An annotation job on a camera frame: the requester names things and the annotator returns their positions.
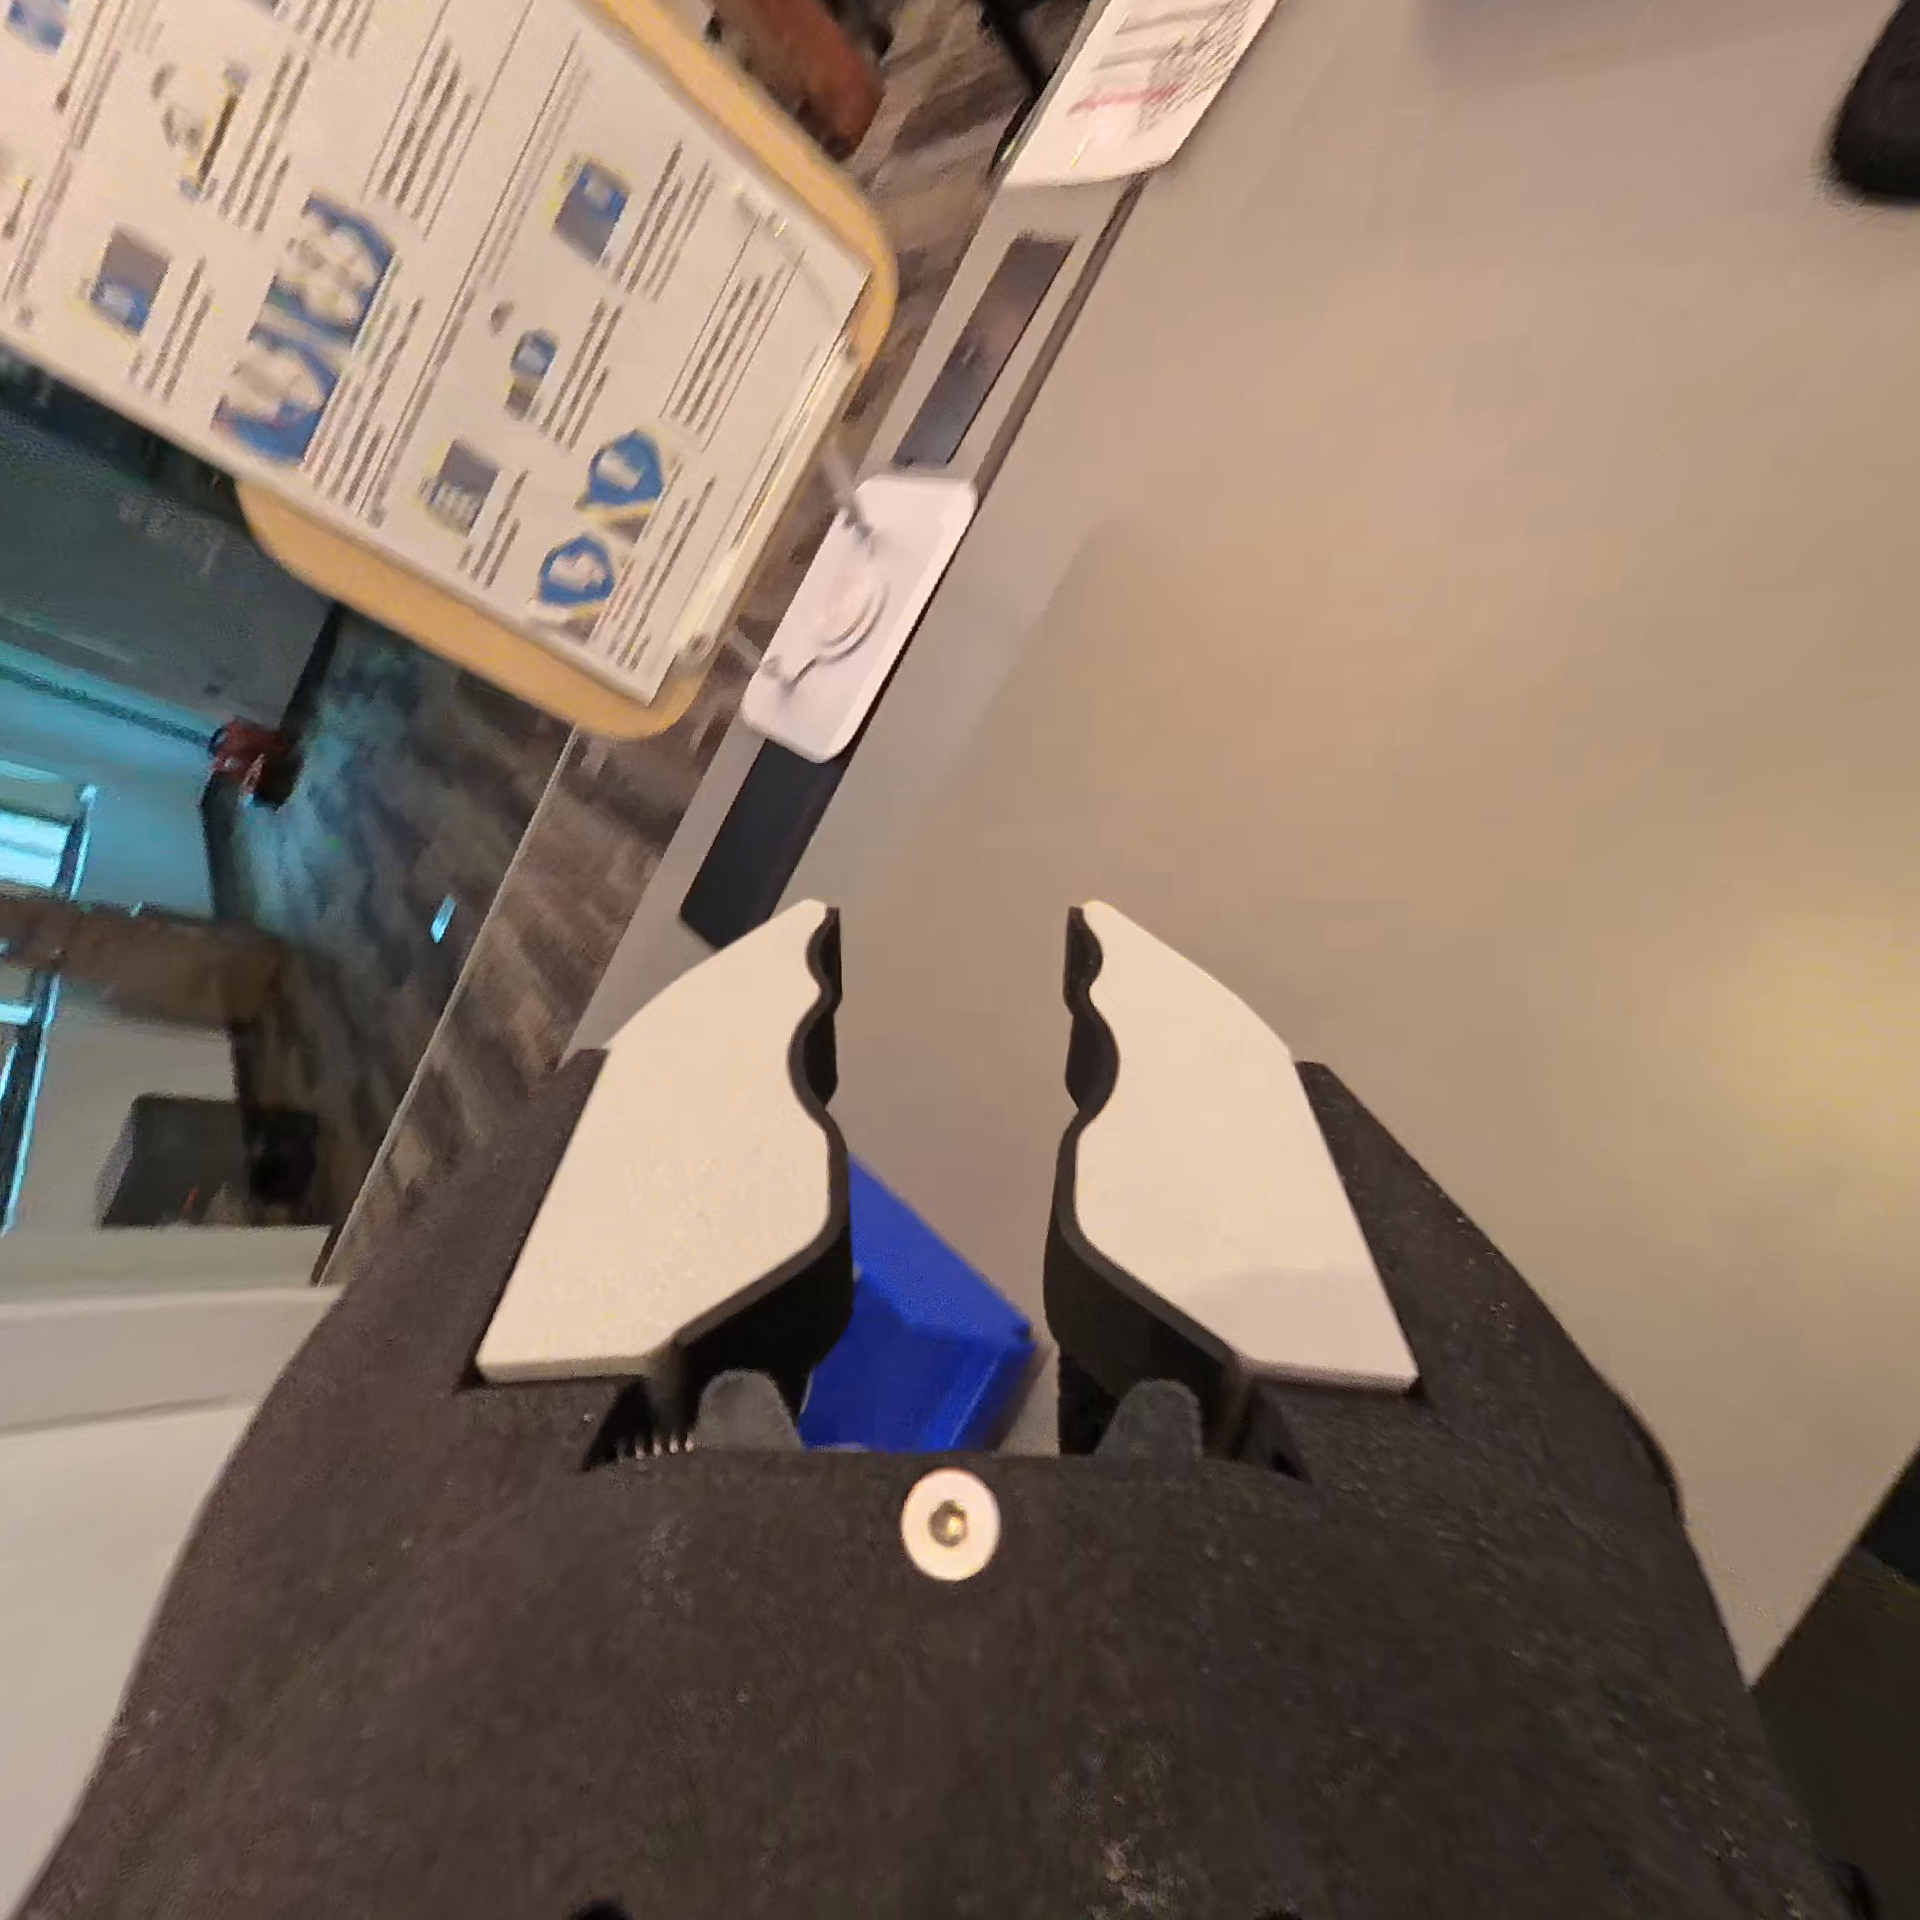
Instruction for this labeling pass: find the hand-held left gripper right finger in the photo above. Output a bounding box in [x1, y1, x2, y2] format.
[1046, 898, 1419, 1449]

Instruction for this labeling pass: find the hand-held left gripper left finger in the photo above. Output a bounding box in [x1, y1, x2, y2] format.
[474, 898, 856, 1403]

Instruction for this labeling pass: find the narrow blue plastic bin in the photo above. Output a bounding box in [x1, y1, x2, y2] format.
[801, 1151, 1041, 1453]

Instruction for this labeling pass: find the black rectangular table inlay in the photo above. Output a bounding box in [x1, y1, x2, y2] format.
[897, 238, 1075, 469]
[679, 730, 844, 951]

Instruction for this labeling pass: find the dark box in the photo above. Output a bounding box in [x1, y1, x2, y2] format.
[98, 1095, 322, 1231]

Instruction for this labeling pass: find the brown cardboard box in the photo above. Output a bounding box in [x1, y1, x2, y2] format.
[0, 892, 277, 1028]

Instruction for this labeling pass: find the wooden instruction clipboard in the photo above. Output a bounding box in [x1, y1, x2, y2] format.
[0, 0, 901, 748]

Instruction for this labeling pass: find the laminated paper sheet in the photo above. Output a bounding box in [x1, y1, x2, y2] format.
[996, 0, 1280, 191]

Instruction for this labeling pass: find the black quilted armrest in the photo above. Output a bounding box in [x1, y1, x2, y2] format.
[1820, 0, 1920, 201]

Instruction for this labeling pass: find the brown wooden post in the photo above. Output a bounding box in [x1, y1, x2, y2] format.
[704, 0, 892, 160]

